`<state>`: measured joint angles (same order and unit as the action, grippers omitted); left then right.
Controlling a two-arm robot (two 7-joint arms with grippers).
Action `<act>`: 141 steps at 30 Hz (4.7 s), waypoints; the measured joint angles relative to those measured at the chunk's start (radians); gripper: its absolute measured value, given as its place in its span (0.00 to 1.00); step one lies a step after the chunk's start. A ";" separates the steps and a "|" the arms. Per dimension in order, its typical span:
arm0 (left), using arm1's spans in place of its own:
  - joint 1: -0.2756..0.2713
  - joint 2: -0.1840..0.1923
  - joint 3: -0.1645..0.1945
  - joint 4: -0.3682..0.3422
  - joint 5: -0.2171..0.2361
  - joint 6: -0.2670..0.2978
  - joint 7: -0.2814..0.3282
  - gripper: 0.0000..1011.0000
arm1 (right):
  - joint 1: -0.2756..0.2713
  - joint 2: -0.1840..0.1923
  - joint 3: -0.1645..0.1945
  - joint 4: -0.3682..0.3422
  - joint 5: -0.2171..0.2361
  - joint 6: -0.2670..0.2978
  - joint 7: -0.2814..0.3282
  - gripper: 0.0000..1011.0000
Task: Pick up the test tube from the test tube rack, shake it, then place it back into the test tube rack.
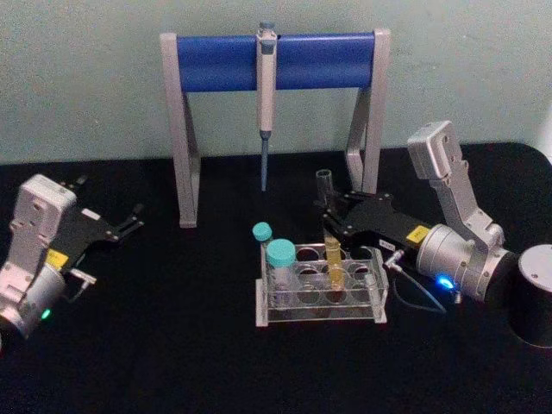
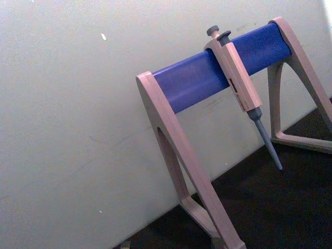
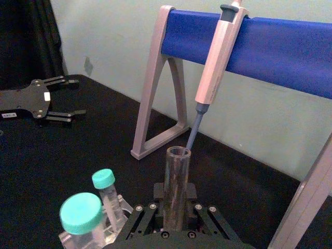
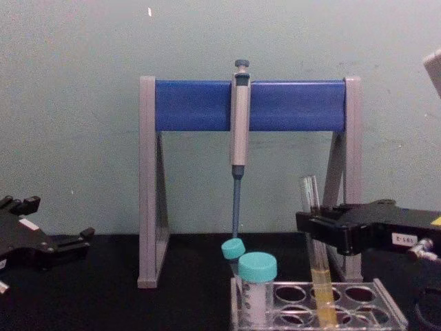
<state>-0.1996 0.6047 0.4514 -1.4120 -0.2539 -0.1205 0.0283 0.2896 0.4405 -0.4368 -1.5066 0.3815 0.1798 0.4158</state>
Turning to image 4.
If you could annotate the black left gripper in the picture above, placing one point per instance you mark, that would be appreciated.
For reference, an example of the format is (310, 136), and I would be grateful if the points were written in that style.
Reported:
(24, 238)

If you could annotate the black table cloth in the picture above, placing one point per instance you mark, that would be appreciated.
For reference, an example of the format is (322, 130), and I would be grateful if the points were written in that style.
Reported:
(103, 300)

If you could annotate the grey and blue pipette stand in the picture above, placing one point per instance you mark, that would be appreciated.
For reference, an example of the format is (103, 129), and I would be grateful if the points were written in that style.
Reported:
(193, 105)

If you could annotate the large tube with teal cap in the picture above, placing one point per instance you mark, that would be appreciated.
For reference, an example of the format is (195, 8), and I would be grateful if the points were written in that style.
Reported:
(257, 269)

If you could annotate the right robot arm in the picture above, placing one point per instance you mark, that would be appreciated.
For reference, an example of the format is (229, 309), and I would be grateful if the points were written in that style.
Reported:
(435, 70)

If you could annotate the grey pipette with blue tip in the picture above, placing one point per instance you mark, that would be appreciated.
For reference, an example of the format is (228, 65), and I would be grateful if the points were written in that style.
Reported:
(240, 131)

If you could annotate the clear plastic tube rack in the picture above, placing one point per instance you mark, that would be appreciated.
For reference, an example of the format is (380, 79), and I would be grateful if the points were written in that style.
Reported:
(365, 303)

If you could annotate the small tube with teal cap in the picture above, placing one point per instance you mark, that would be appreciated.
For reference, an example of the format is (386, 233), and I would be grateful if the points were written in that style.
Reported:
(233, 249)

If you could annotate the glass tube with yellow liquid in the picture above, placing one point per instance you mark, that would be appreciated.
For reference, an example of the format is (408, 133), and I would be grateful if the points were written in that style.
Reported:
(322, 293)

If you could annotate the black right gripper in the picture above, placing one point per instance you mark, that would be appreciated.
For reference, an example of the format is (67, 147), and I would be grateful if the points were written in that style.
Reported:
(379, 224)

